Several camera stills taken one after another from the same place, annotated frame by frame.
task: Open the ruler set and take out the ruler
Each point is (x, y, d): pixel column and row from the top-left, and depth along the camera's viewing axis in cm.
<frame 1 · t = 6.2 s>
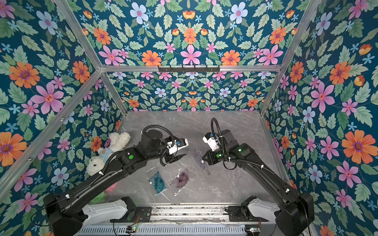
left hand: (184, 145, 69), fingers open
right hand: (205, 154, 74), fingers closed
clear purple ruler set pouch: (199, 156, 76), point 19 cm above the table
green ruler set pouch: (156, 181, 86), on the table
purple protractor set pouch: (179, 181, 86), on the table
white plush bear toy: (115, 142, 95), point 8 cm above the table

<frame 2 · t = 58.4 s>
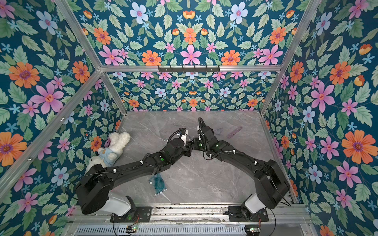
left hand: (193, 141, 82), fingers closed
right hand: (194, 139, 84), fingers open
purple straight ruler: (234, 132, 110), on the table
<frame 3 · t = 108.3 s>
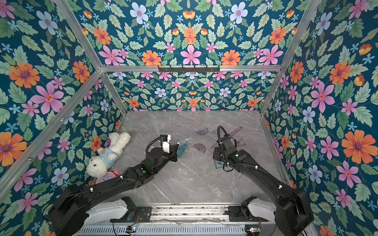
left hand: (180, 144, 79), fingers closed
right hand: (219, 151, 84), fingers open
green ruler set pouch: (182, 145, 87), point 13 cm above the table
green triangle ruler: (218, 164, 93), on the table
purple protractor: (200, 147, 101), on the table
grey protractor: (203, 132, 110), on the table
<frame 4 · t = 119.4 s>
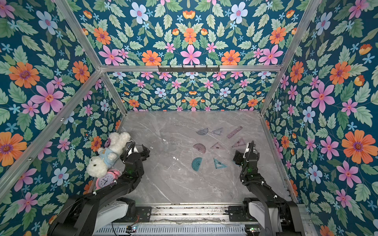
left hand: (135, 147, 85), fingers open
right hand: (245, 151, 88), fingers open
grey triangle ruler: (218, 131, 110), on the table
green protractor: (196, 163, 94), on the table
